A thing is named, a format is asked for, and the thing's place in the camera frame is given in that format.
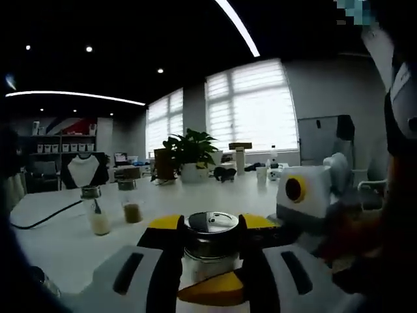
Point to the grey partition panel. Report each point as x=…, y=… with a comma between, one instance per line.
x=312, y=140

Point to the brown paper bag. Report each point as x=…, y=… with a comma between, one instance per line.
x=161, y=163

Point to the small computer monitor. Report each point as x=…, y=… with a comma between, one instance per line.
x=121, y=157

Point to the black and white shirt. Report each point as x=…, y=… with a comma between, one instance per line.
x=81, y=172

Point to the green potted plant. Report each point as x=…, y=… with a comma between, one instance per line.
x=192, y=146

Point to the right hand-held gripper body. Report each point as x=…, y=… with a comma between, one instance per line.
x=316, y=195

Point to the curved ceiling light strip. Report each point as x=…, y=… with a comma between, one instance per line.
x=65, y=94

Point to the tall seasoning bottle brown contents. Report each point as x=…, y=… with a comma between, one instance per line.
x=133, y=213

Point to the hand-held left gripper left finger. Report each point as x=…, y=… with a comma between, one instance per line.
x=163, y=261

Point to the black headphones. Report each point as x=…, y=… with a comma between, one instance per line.
x=224, y=174

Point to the grey office chair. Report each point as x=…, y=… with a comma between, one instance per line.
x=45, y=172

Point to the tall seasoning bottle white contents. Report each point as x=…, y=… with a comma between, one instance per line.
x=99, y=225

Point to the white paper cup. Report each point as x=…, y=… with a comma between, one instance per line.
x=262, y=176

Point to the flat cardboard box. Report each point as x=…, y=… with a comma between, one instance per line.
x=240, y=145

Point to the storage shelf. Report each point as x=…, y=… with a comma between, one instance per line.
x=61, y=143

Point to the wide window white blinds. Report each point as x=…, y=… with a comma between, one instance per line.
x=254, y=107

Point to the narrow window white blinds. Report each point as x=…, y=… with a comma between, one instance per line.
x=166, y=124

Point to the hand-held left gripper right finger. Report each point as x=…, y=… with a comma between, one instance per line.
x=257, y=287

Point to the person's right hand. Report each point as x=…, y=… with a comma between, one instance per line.
x=355, y=231

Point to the clear plastic bottle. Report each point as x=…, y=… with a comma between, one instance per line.
x=274, y=156

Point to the person's own torso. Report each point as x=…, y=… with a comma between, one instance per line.
x=400, y=130

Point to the row of white storage boxes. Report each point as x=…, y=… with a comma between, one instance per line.
x=65, y=147

